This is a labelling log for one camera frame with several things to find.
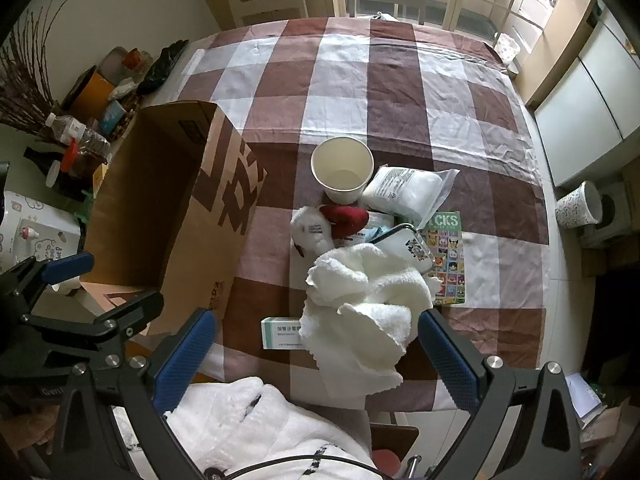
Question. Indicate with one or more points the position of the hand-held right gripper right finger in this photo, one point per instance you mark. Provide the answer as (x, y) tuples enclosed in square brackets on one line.
[(450, 365)]

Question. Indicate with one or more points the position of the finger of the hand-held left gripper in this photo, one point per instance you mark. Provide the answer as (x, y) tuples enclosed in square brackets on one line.
[(120, 317), (67, 267)]

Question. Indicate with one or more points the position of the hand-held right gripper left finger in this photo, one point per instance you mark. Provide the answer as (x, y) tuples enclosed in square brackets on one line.
[(182, 365)]

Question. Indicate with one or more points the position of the white green medicine box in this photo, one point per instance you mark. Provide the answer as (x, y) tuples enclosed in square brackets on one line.
[(280, 332)]

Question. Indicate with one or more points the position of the green toy brick box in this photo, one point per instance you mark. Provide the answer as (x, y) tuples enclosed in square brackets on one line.
[(450, 260)]

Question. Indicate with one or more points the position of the white fluffy towel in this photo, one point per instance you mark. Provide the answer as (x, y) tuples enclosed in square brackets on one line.
[(360, 310)]

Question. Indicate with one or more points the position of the brown cardboard box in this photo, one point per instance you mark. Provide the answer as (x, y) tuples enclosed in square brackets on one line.
[(150, 185)]

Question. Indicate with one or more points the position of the white cotton swab packet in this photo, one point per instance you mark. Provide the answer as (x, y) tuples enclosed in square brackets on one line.
[(377, 220)]

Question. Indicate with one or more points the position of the red plush toy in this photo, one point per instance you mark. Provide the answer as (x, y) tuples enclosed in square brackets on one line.
[(345, 220)]

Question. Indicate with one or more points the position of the white cotton pad bag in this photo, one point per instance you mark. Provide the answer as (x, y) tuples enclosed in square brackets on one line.
[(400, 190)]

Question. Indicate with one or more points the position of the white plush toy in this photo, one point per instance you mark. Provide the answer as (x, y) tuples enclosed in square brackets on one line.
[(311, 232)]

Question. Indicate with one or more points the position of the large white paper cup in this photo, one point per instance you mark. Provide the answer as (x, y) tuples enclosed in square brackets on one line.
[(342, 167)]

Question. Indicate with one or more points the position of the white cartoon box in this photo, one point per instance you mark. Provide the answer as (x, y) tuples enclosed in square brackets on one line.
[(35, 230)]

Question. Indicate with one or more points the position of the green small box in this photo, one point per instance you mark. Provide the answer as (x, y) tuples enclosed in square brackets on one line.
[(86, 206)]

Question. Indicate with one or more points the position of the white fleece garment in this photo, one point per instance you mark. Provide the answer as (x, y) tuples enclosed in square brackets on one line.
[(250, 430)]

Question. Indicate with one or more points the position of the tan small box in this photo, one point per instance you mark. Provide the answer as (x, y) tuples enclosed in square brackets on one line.
[(100, 177)]

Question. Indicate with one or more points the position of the dark bottle white cap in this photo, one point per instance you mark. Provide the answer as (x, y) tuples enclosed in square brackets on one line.
[(42, 165)]

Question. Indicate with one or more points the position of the red lid jar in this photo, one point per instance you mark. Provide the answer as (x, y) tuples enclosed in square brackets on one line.
[(82, 160)]

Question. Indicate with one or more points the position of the clear plastic water bottle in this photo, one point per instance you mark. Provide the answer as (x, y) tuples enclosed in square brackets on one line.
[(75, 132)]

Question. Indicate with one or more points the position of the blue tissue box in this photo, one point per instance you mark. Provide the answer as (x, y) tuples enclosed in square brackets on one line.
[(112, 116)]

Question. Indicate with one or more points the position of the dried dark branches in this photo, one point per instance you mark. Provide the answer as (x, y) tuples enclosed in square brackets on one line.
[(25, 80)]

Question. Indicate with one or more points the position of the printed white waste bin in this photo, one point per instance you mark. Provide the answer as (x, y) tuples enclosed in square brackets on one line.
[(577, 205), (507, 49)]

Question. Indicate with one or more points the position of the black plastic bag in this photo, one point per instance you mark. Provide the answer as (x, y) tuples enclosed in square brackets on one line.
[(162, 65)]

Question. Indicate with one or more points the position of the brown white checkered tablecloth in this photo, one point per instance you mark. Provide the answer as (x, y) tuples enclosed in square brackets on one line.
[(400, 85)]

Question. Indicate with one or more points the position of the white cabinet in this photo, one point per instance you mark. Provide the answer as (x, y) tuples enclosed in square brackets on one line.
[(590, 100)]

